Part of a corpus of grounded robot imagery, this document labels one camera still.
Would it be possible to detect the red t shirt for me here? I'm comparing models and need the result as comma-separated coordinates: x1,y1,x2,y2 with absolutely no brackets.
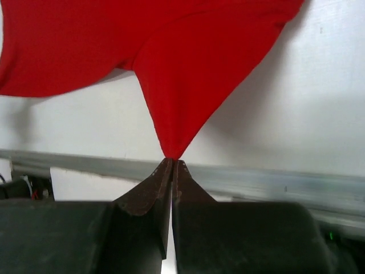
1,1,303,159

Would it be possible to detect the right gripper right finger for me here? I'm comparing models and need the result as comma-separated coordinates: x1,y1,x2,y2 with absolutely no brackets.
172,160,332,273

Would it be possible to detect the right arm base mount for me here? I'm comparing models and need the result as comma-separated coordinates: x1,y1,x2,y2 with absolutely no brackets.
1,175,54,200

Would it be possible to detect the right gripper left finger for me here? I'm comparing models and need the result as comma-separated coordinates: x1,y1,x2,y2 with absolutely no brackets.
1,159,173,273

